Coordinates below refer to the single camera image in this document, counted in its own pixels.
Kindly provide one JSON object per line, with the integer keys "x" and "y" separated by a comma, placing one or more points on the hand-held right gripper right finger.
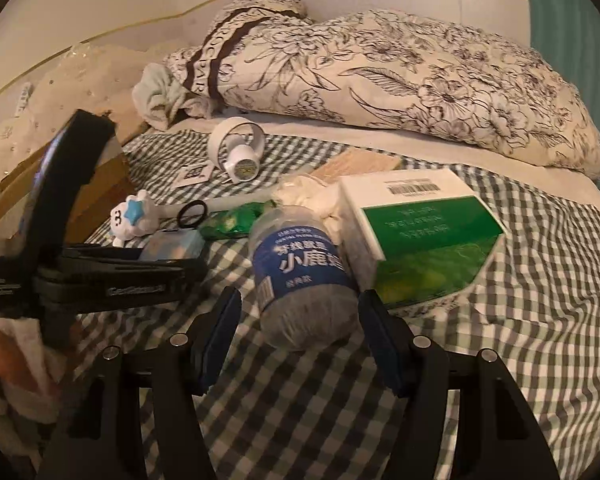
{"x": 380, "y": 345}

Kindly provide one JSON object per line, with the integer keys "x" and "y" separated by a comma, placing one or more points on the teal curtain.
{"x": 570, "y": 35}

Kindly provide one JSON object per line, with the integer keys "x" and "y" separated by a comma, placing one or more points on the clear bottle with blue label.
{"x": 300, "y": 265}

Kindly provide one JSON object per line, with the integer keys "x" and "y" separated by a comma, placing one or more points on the cream tufted headboard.
{"x": 70, "y": 85}

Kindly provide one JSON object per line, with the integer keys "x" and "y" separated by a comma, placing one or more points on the brown cardboard box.
{"x": 105, "y": 190}

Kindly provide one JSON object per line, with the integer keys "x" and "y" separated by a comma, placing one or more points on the small white tag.
{"x": 25, "y": 95}

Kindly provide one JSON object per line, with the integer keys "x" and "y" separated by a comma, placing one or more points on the light green towel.
{"x": 155, "y": 95}

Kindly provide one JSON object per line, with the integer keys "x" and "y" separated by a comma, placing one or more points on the green snack packet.
{"x": 230, "y": 222}

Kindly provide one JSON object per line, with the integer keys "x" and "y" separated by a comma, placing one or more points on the small white fan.
{"x": 242, "y": 160}

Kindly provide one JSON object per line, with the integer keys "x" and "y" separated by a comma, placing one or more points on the flat beige packet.
{"x": 365, "y": 162}

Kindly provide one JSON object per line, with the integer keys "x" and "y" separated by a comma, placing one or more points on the floral patterned pillow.
{"x": 430, "y": 85}

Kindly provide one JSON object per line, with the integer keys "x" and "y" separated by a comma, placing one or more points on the crumpled white tissue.
{"x": 305, "y": 190}

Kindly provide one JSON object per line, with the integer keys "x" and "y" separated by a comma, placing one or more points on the person's left hand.
{"x": 25, "y": 355}

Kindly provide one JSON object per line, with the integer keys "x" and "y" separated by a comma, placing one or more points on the green and white box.
{"x": 430, "y": 240}

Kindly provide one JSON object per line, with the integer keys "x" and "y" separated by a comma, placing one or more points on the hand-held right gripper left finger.
{"x": 222, "y": 340}

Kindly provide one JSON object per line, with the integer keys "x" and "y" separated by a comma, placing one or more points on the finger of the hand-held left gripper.
{"x": 175, "y": 271}
{"x": 130, "y": 255}

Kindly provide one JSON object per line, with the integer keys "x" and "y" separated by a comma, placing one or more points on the floral pillow with brown stripes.
{"x": 205, "y": 70}

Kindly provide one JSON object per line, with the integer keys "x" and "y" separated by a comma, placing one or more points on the small light blue box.
{"x": 175, "y": 246}

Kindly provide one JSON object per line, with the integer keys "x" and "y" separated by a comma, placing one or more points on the white toy wand blue star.
{"x": 125, "y": 217}

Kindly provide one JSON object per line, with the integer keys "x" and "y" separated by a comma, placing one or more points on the small white printed card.
{"x": 192, "y": 176}

